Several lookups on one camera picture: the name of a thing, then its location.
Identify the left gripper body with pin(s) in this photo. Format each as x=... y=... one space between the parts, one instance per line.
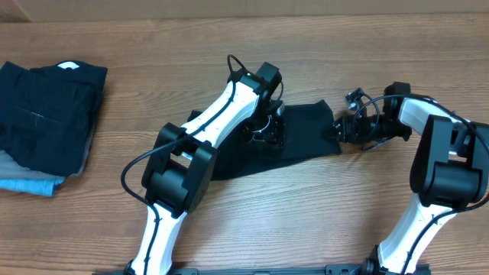
x=263 y=129

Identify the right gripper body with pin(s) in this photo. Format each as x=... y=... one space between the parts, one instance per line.
x=341 y=131

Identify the black t-shirt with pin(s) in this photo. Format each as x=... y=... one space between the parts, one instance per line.
x=308 y=134

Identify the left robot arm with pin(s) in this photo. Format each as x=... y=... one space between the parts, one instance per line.
x=181 y=164

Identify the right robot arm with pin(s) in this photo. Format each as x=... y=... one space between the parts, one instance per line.
x=448 y=176

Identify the folded black garment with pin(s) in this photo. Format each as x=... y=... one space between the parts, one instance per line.
x=48 y=114

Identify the folded blue garment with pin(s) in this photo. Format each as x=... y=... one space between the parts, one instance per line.
x=40 y=187

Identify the folded grey garment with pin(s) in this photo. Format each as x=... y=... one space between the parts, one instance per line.
x=11 y=170

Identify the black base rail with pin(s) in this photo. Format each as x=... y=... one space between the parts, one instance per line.
x=260 y=272

